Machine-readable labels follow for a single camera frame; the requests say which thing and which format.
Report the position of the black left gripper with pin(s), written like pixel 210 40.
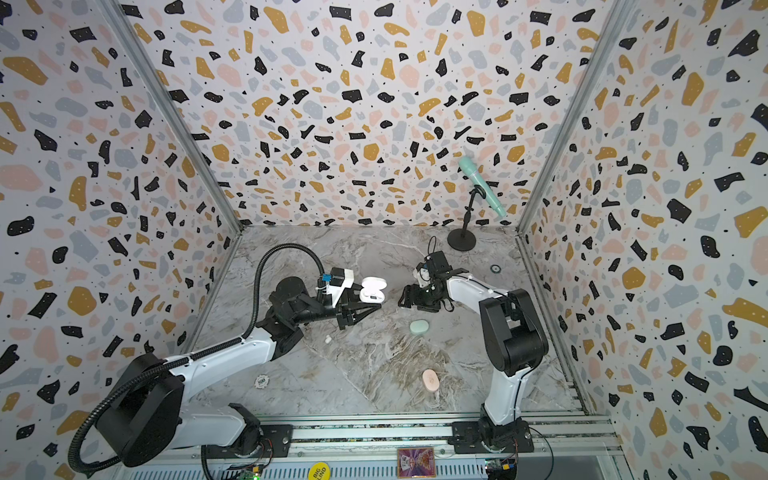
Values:
pixel 348 313

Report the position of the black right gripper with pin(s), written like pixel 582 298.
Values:
pixel 421 294

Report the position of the white earbud case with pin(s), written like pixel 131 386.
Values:
pixel 372 290

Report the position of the mint green earbud case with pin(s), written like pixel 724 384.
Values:
pixel 419 327

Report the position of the pink earbud case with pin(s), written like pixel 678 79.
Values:
pixel 430 380

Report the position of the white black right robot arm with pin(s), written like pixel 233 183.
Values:
pixel 513 337

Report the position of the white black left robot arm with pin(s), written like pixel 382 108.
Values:
pixel 150 413

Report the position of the black microphone stand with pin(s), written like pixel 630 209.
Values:
pixel 462 239

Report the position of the mint green toy microphone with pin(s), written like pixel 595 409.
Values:
pixel 471 171

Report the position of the pink square sticker card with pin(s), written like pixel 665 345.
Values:
pixel 416 463

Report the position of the yellow round sticker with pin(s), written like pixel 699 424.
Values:
pixel 319 471

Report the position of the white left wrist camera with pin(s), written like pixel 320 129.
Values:
pixel 334 283

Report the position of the right aluminium corner post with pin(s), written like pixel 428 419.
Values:
pixel 616 19

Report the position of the aluminium corner post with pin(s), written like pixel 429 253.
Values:
pixel 115 18
pixel 616 19

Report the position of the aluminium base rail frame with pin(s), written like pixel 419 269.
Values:
pixel 556 446

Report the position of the left aluminium corner post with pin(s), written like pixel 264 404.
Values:
pixel 115 18

